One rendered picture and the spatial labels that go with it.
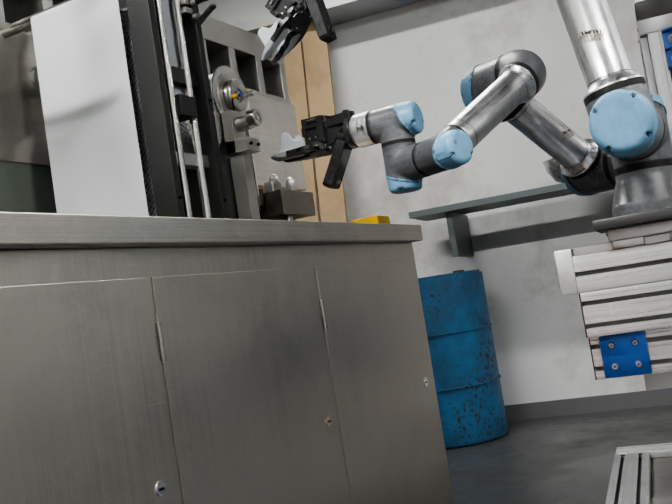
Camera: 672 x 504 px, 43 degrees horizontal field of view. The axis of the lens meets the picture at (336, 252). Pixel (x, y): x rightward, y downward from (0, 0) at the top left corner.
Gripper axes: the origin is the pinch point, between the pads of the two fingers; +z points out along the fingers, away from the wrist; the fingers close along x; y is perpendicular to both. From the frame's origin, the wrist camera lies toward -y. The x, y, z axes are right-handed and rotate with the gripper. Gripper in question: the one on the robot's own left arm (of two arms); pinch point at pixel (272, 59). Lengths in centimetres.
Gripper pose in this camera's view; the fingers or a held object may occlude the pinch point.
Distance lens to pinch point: 203.4
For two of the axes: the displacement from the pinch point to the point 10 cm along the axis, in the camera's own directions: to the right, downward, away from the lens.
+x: -4.6, 0.2, -8.9
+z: -5.7, 7.6, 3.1
